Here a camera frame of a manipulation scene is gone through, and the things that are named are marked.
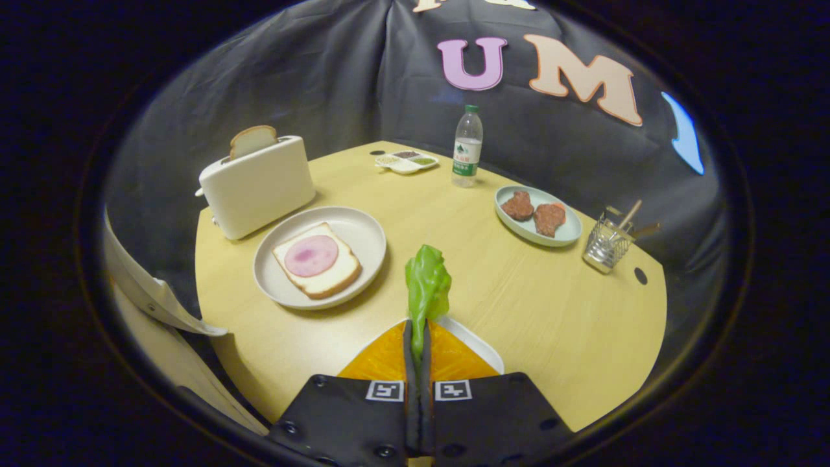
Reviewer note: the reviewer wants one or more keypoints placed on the pale blue plate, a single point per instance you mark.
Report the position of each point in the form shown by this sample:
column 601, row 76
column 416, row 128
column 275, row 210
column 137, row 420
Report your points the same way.
column 519, row 230

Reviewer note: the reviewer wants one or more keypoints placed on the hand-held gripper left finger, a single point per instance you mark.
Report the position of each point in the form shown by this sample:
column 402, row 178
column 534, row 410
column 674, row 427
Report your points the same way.
column 410, row 363

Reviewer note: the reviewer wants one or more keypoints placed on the white plate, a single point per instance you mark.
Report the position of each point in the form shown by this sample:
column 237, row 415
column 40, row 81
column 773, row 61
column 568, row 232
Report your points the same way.
column 473, row 347

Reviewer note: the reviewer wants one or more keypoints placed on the brown-crust toast slice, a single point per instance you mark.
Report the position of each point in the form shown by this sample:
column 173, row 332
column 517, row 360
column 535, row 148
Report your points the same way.
column 253, row 139

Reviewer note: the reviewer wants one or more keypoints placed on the brown meat patty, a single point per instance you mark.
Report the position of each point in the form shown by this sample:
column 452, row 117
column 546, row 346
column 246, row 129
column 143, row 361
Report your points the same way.
column 517, row 205
column 549, row 218

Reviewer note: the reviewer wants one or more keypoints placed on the green lettuce leaf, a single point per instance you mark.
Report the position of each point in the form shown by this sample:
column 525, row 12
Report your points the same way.
column 428, row 285

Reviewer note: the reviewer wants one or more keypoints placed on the clear plastic water bottle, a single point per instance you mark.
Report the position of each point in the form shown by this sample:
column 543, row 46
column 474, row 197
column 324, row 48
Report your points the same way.
column 467, row 155

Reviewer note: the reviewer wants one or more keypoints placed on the white bread slice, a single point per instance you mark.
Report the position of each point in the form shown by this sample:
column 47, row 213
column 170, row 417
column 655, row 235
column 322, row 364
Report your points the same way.
column 340, row 269

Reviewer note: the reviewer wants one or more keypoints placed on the pink ham slice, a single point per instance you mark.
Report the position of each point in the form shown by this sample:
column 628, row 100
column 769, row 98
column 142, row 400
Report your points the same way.
column 311, row 255

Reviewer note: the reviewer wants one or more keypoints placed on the cream round plate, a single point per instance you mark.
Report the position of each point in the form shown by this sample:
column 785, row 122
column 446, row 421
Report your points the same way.
column 363, row 237

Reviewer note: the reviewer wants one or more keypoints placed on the white divided seed dish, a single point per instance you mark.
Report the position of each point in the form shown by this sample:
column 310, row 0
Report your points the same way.
column 405, row 166

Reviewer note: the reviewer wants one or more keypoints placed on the white toaster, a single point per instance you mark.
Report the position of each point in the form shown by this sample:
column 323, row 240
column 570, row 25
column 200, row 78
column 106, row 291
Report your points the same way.
column 259, row 188

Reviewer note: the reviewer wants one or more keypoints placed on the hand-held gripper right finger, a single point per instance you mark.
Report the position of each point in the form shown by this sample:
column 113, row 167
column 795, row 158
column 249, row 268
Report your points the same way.
column 426, row 395

